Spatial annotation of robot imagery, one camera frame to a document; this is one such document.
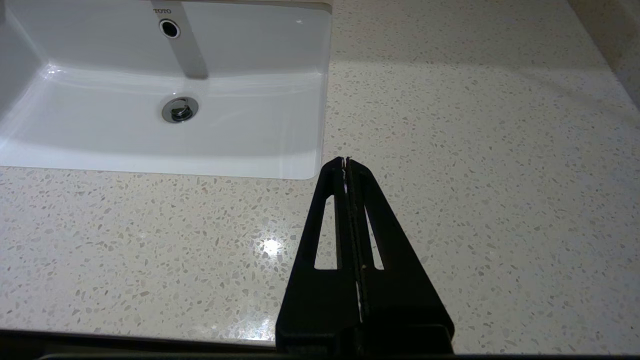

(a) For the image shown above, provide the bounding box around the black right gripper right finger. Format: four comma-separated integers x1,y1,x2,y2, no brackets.
345,157,455,352

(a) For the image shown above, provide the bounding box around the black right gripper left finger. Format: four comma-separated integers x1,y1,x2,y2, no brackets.
275,156,362,352

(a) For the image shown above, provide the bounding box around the white ceramic sink basin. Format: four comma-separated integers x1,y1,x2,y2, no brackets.
0,0,334,181

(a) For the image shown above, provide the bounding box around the chrome sink drain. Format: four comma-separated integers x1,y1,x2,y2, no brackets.
161,96,200,124

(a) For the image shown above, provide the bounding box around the chrome overflow hole ring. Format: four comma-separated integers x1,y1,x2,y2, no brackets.
159,18,181,39

